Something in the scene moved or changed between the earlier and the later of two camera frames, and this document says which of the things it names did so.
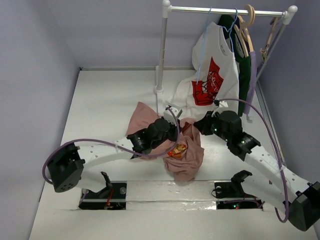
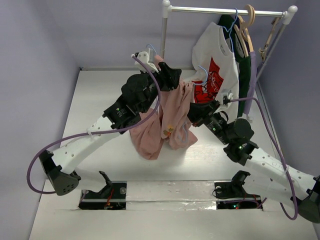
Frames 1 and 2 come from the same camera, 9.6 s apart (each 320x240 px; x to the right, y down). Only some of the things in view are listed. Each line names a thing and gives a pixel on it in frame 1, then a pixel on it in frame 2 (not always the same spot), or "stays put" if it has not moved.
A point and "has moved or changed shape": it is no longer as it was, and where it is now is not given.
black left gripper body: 170,135 -> 153,89
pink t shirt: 185,160 has moved or changed shape
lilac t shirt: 248,110 stays put
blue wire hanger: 229,30 stays put
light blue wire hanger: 202,57 -> 204,84
